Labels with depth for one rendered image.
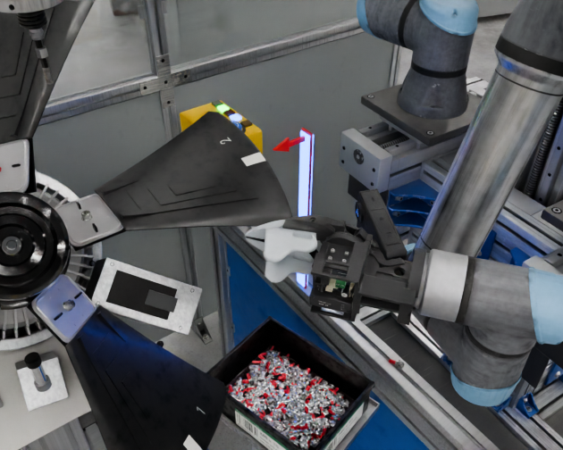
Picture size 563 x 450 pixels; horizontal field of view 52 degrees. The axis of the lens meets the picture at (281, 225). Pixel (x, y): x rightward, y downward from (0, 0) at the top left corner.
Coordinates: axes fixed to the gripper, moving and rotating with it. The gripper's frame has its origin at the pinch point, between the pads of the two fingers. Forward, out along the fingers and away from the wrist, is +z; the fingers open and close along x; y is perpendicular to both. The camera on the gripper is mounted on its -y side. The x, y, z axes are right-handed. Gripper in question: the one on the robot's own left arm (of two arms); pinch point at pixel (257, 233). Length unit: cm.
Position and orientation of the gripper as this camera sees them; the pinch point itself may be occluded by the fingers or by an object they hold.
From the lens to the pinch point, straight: 70.2
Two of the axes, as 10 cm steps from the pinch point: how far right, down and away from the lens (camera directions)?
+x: 0.3, 7.1, 7.1
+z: -9.5, -1.9, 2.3
